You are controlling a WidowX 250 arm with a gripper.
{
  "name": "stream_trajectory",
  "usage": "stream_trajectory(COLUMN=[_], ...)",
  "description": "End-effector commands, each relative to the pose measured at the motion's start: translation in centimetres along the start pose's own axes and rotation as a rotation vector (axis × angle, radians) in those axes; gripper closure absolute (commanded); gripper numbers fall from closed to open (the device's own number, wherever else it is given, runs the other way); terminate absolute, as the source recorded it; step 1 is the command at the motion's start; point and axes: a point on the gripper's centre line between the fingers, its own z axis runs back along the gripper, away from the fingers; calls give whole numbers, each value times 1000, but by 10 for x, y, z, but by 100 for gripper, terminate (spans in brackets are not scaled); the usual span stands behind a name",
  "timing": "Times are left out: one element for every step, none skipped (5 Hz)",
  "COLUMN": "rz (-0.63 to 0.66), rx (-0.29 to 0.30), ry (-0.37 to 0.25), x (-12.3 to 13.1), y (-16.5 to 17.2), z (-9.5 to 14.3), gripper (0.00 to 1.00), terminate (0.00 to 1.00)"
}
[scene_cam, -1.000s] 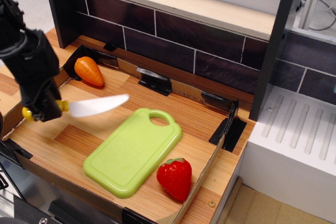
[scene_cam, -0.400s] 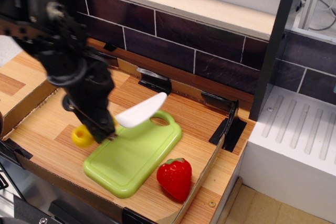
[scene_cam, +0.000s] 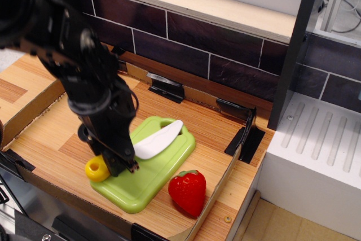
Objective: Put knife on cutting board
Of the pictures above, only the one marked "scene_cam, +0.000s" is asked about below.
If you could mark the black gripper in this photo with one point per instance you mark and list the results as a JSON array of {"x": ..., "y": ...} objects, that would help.
[{"x": 106, "y": 127}]

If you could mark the yellow handled white toy knife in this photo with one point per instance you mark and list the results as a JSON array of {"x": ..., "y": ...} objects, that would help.
[{"x": 97, "y": 171}]

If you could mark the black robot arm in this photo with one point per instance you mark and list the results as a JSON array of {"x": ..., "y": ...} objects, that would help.
[{"x": 71, "y": 51}]

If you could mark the green plastic cutting board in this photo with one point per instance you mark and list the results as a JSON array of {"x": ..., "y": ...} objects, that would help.
[{"x": 132, "y": 192}]

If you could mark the cardboard fence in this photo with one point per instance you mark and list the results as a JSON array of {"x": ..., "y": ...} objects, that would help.
[{"x": 40, "y": 127}]

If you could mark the red toy strawberry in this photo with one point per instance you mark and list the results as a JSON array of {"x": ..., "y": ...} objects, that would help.
[{"x": 188, "y": 190}]

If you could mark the black tape strip centre back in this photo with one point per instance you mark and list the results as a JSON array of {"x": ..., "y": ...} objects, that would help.
[{"x": 166, "y": 88}]

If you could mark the brass screw in table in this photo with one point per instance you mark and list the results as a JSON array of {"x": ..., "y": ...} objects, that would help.
[{"x": 227, "y": 219}]

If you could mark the black tape strip right corner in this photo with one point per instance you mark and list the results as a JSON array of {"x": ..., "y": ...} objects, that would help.
[{"x": 248, "y": 137}]

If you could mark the white dish drying rack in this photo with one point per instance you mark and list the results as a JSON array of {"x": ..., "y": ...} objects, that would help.
[{"x": 312, "y": 165}]

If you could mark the dark grey vertical post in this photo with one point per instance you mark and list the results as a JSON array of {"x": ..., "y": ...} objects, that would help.
[{"x": 305, "y": 24}]

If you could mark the aluminium frame profile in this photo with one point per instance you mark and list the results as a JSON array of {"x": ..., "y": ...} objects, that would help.
[{"x": 340, "y": 16}]

